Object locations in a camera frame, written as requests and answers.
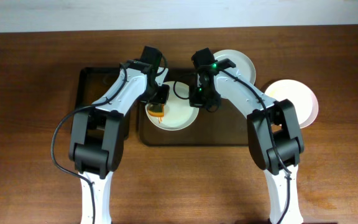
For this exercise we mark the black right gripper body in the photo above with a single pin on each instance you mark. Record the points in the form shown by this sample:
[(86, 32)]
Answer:
[(201, 101)]

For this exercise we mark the white plate with sauce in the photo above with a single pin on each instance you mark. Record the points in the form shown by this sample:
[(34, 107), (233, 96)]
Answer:
[(244, 69)]

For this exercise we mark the pink plate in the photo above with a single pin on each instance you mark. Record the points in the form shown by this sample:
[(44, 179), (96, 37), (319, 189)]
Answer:
[(304, 100)]

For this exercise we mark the brown serving tray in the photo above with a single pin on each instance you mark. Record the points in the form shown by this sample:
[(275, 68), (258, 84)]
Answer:
[(225, 127)]

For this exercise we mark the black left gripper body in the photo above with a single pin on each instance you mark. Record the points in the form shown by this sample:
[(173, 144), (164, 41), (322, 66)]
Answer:
[(160, 97)]

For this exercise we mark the black water tray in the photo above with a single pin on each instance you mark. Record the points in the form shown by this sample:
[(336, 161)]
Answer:
[(93, 83)]

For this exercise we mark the orange green sponge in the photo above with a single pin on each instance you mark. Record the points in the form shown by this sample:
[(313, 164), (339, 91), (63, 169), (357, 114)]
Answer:
[(156, 111)]

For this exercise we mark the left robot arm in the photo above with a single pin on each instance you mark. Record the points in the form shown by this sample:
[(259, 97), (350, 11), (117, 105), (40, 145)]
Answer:
[(96, 159)]

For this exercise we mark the cream white plate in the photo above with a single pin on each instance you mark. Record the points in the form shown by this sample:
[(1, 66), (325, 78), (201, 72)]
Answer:
[(178, 114)]

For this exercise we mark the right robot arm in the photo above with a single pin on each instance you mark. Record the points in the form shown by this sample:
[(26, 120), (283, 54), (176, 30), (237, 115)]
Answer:
[(274, 138)]

